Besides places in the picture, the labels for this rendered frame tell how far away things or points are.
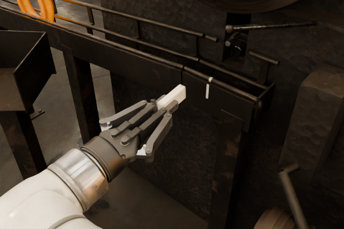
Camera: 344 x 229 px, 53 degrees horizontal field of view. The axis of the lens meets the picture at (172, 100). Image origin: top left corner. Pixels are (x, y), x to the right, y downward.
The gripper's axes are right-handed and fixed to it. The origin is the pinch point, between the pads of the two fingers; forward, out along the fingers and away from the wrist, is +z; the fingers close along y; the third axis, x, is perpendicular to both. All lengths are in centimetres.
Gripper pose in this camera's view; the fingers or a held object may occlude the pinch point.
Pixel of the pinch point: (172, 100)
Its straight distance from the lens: 68.0
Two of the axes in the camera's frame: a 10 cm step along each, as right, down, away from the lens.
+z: 6.4, -5.4, 5.5
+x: -0.5, -7.4, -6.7
